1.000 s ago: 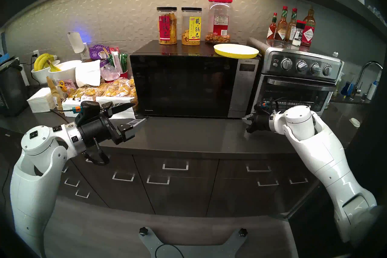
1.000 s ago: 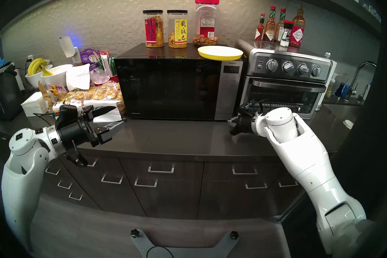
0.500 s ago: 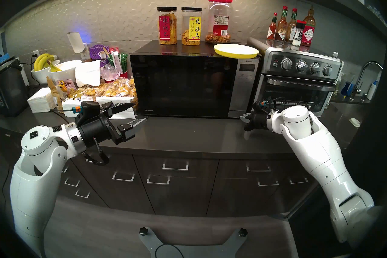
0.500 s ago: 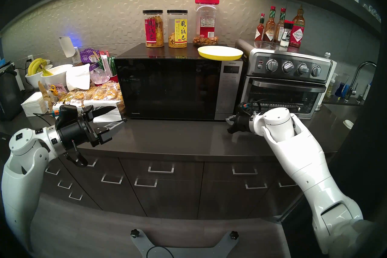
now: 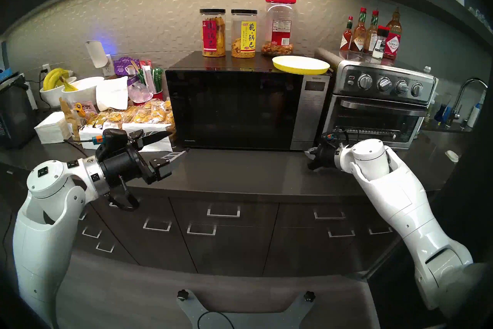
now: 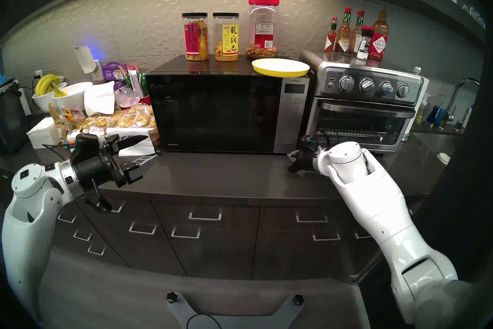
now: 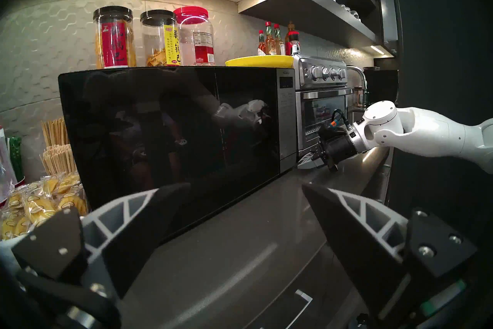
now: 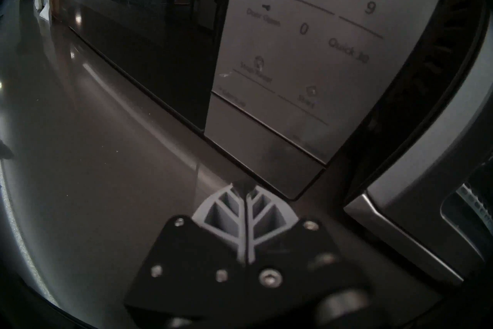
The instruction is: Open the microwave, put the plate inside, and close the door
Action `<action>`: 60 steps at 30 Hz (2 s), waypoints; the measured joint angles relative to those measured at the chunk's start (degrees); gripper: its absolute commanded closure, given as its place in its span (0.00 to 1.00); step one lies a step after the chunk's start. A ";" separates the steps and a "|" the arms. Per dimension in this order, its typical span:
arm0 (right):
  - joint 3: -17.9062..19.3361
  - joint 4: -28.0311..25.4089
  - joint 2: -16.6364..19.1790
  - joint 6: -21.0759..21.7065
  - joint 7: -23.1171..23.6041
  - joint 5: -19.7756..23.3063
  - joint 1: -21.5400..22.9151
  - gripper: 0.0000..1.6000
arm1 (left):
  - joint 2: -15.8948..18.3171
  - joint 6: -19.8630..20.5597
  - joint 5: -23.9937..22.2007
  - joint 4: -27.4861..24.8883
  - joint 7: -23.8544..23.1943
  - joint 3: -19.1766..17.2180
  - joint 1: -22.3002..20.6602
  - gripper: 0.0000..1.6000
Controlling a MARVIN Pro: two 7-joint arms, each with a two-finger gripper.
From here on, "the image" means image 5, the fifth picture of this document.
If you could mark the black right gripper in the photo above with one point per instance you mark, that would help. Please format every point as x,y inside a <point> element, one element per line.
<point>325,158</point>

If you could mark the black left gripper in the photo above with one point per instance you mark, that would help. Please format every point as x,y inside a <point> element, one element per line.
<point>123,168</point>

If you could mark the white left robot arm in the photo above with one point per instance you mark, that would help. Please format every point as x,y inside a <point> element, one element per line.
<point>42,235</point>

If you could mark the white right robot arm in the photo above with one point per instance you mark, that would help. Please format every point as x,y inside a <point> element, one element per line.
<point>404,208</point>

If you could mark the black silver microwave oven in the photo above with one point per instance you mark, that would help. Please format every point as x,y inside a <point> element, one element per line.
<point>314,116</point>

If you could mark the yellow plate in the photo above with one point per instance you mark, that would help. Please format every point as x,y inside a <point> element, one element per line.
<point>300,64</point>

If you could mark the white box of packaged cakes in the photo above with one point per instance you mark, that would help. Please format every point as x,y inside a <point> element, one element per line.
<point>146,114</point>

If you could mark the small red cup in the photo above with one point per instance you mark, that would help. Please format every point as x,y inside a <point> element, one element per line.
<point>158,95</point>

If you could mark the green stick packets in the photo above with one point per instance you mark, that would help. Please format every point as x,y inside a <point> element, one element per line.
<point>158,79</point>

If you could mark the silver toaster oven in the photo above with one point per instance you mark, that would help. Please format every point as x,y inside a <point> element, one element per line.
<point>369,108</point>

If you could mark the white stick packets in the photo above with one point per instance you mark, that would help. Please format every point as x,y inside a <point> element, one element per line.
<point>148,77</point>

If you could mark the pink snack bag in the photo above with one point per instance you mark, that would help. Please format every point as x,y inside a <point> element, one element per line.
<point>85,109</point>

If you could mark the purple snack packet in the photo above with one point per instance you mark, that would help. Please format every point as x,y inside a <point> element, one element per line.
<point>124,66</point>

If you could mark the brown paper packet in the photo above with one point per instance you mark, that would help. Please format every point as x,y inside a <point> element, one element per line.
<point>69,118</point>

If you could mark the large white bowl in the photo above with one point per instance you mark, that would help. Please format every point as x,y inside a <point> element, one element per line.
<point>85,90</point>

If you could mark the white napkin stack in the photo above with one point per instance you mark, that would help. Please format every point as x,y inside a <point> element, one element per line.
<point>50,127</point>

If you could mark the dark lower drawer cabinet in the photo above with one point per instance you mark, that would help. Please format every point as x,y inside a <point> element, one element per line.
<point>246,251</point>

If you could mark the small red Tabasco bottle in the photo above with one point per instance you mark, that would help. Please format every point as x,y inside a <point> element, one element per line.
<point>346,42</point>

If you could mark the small white bowl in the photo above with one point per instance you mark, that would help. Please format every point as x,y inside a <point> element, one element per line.
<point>49,97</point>

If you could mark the clear soap bottle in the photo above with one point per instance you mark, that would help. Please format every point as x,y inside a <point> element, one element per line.
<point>429,116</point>

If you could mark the snack jar red label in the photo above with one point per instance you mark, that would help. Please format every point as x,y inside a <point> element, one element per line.
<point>212,35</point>

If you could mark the large clear jar red lid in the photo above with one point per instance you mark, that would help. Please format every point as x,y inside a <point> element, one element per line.
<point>279,27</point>

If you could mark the yellow banana bunch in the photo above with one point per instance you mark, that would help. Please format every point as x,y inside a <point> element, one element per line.
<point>52,77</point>

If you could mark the slim green-neck sauce bottle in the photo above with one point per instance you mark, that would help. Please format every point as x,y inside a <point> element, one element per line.
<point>371,37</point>

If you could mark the snack jar yellow label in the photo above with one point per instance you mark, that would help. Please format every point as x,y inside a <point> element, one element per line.
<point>246,37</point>

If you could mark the large Tabasco bottle diamond label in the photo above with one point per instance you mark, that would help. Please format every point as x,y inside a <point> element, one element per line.
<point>392,43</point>

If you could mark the small white round lid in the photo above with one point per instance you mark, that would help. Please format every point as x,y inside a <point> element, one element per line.
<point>451,156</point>

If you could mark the black base knob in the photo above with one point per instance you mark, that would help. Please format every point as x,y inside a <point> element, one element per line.
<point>183,295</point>
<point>310,296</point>

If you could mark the chrome sink faucet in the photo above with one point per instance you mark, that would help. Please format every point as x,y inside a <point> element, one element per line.
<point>455,118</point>

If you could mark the white plastic bottle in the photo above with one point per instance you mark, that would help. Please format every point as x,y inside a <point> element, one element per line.
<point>475,116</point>

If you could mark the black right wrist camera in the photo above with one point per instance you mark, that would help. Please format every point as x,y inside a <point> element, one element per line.
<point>330,139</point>

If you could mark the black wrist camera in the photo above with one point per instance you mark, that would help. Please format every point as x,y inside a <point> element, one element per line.
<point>113,141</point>
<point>330,139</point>

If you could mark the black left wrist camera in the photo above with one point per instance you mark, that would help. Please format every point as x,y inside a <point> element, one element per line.
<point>113,141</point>

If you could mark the white plug-in wall device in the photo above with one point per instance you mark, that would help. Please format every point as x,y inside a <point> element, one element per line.
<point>96,54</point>

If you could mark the white wall outlet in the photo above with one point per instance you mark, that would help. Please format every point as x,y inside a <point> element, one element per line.
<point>46,68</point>

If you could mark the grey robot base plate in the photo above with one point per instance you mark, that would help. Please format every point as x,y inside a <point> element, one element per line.
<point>192,311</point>

